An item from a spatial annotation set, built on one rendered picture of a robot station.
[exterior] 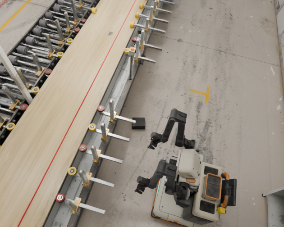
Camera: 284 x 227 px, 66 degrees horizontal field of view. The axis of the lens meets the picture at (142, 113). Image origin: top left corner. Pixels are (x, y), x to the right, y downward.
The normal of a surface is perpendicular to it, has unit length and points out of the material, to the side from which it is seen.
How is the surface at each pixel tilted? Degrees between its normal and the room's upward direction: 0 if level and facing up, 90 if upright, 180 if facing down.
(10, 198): 0
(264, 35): 0
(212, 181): 0
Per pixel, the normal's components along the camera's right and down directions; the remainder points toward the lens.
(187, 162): -0.58, -0.57
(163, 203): 0.08, -0.52
